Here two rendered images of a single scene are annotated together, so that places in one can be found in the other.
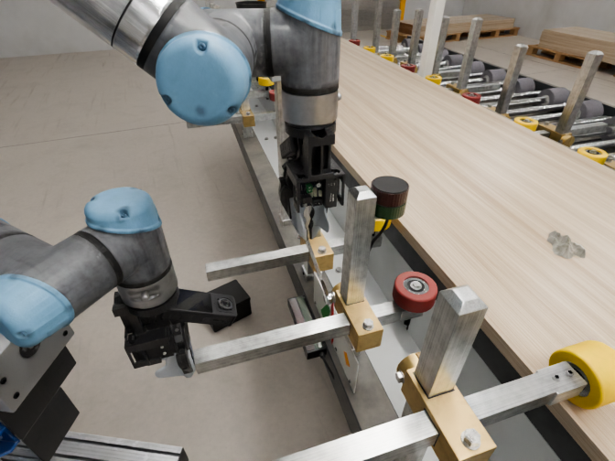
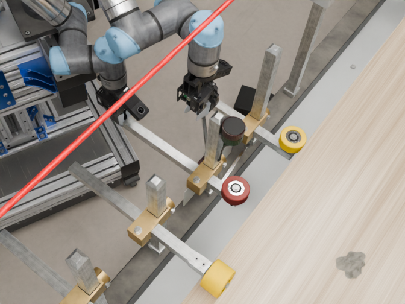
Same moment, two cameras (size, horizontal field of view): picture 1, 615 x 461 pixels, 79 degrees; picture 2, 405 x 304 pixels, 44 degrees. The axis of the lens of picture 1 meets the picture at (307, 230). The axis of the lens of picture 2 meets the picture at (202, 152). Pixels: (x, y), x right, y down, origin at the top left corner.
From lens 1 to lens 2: 0.99 m
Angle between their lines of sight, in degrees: 38
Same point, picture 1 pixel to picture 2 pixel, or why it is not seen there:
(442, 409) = (145, 216)
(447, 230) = (310, 187)
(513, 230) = (346, 228)
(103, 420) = not seen: hidden behind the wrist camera
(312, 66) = (192, 52)
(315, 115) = (191, 69)
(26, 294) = (59, 60)
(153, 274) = (108, 78)
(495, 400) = (166, 237)
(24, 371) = not seen: hidden behind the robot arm
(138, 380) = (166, 104)
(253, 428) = not seen: hidden behind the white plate
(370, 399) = (185, 215)
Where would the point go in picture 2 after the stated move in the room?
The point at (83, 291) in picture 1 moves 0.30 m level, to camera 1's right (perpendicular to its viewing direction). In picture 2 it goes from (76, 69) to (137, 151)
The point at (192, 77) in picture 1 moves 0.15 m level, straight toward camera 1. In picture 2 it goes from (111, 42) to (61, 83)
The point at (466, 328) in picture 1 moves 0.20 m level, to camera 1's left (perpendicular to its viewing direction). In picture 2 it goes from (150, 192) to (107, 132)
